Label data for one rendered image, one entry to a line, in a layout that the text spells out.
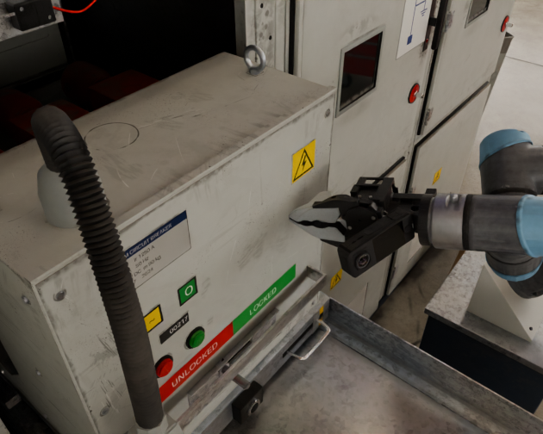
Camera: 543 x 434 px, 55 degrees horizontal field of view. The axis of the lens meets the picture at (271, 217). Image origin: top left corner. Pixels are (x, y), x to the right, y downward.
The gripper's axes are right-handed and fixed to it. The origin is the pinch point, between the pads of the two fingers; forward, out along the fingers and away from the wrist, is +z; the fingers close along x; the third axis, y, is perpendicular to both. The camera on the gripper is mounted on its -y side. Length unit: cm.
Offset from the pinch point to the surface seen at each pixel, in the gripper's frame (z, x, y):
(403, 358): -10.4, -39.7, 9.0
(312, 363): 5.8, -37.3, 1.9
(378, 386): -7.1, -40.8, 2.4
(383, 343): -6.2, -37.6, 10.2
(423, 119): 3, -33, 98
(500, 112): 0, -128, 294
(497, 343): -25, -56, 31
